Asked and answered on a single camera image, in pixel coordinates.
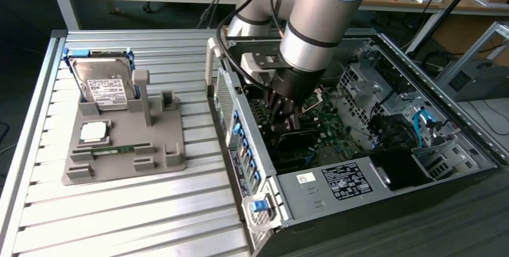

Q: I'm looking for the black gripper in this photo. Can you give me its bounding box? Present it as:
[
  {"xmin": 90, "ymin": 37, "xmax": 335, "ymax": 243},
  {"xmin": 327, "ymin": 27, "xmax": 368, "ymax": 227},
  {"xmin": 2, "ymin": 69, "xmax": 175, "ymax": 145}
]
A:
[{"xmin": 268, "ymin": 67, "xmax": 327, "ymax": 134}]

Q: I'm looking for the graphics card with metal bracket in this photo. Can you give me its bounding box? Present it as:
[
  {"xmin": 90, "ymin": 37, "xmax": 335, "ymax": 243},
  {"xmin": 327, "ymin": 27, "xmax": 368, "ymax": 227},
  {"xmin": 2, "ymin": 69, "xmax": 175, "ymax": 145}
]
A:
[{"xmin": 274, "ymin": 131, "xmax": 319, "ymax": 152}]

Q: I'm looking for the metal socket cover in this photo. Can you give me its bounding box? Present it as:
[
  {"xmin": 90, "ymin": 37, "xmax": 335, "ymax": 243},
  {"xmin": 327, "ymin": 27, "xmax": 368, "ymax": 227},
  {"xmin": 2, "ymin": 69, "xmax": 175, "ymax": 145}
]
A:
[{"xmin": 304, "ymin": 89, "xmax": 332, "ymax": 112}]

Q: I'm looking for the perforated metal drive cage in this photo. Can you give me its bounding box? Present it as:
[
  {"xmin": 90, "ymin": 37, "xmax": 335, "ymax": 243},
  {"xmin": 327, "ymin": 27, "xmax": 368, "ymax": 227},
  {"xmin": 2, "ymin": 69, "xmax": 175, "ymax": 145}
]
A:
[{"xmin": 336, "ymin": 60, "xmax": 399, "ymax": 150}]

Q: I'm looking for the green motherboard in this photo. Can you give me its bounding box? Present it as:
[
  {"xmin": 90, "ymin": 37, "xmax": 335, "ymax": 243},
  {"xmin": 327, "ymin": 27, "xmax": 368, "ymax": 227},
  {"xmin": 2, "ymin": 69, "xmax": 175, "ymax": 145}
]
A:
[{"xmin": 248, "ymin": 89, "xmax": 366, "ymax": 174}]

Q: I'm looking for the grey chipset heatsink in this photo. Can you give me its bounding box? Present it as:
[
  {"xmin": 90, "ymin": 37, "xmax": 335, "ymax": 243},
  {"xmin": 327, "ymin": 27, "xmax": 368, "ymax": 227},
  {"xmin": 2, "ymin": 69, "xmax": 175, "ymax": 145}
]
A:
[{"xmin": 316, "ymin": 146, "xmax": 344, "ymax": 165}]

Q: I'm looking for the grey power supply unit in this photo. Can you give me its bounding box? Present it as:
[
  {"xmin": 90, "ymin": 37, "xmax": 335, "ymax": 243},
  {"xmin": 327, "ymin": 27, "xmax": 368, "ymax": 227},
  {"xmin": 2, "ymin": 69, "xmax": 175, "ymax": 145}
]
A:
[{"xmin": 276, "ymin": 158, "xmax": 391, "ymax": 221}]

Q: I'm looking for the black tripod pole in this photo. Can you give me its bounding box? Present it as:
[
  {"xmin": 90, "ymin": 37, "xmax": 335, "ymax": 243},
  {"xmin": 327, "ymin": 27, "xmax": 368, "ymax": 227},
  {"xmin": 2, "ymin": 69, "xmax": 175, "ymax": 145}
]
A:
[{"xmin": 406, "ymin": 0, "xmax": 490, "ymax": 57}]

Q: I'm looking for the grey plastic parts rack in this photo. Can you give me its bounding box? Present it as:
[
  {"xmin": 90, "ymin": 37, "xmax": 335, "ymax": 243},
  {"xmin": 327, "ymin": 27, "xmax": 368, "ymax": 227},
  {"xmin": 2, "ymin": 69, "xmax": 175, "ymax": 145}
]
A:
[{"xmin": 62, "ymin": 69, "xmax": 189, "ymax": 187}]

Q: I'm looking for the grey computer tower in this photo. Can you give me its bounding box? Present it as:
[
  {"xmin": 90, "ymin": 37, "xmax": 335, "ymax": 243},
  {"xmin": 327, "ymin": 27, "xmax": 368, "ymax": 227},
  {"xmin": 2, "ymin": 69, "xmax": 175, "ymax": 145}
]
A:
[{"xmin": 435, "ymin": 58, "xmax": 509, "ymax": 103}]

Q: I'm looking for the hard disk in blue carrier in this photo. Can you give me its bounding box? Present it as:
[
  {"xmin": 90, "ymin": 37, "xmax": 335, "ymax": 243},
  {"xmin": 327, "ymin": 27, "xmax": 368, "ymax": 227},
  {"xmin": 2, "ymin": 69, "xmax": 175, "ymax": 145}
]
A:
[{"xmin": 63, "ymin": 47, "xmax": 139, "ymax": 112}]

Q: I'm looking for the green RAM stick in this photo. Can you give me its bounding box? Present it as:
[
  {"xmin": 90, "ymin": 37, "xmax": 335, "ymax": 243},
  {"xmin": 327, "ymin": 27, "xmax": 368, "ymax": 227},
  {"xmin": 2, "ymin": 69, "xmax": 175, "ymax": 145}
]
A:
[{"xmin": 85, "ymin": 145, "xmax": 139, "ymax": 154}]

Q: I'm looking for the open black PC case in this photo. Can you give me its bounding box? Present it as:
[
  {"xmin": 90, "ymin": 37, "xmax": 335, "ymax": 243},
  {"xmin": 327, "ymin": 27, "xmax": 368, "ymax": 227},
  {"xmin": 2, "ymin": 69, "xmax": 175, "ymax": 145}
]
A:
[{"xmin": 205, "ymin": 29, "xmax": 509, "ymax": 257}]

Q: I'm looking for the silver CPU chip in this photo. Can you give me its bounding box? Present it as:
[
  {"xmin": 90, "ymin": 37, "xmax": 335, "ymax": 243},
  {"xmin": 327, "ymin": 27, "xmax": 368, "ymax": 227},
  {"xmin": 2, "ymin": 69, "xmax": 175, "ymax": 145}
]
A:
[{"xmin": 78, "ymin": 122, "xmax": 110, "ymax": 144}]

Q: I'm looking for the black cable with copper tip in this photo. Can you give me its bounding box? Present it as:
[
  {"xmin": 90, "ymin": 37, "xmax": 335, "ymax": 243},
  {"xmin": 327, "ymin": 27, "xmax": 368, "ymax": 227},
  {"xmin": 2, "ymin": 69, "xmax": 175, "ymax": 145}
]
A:
[{"xmin": 270, "ymin": 0, "xmax": 287, "ymax": 41}]

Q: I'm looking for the black camera cable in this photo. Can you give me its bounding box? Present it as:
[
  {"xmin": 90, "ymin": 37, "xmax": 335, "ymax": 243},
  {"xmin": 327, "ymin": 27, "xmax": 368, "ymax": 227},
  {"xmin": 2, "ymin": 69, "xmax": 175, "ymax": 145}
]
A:
[{"xmin": 217, "ymin": 0, "xmax": 280, "ymax": 91}]

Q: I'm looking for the blue wire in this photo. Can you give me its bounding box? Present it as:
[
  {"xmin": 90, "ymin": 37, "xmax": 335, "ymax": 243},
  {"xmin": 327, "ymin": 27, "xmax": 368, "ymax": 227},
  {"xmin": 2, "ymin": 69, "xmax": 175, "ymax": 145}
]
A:
[{"xmin": 412, "ymin": 107, "xmax": 439, "ymax": 148}]

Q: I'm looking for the cable with metal connector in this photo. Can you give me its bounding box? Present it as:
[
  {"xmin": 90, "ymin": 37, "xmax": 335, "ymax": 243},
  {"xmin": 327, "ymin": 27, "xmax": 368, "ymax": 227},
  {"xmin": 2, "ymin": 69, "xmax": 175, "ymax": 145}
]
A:
[{"xmin": 197, "ymin": 0, "xmax": 231, "ymax": 30}]

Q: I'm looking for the aluminium profile frame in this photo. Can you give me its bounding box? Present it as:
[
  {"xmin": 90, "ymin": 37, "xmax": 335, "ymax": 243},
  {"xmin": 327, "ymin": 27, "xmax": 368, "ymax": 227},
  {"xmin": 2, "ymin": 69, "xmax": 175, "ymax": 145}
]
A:
[{"xmin": 458, "ymin": 20, "xmax": 509, "ymax": 72}]

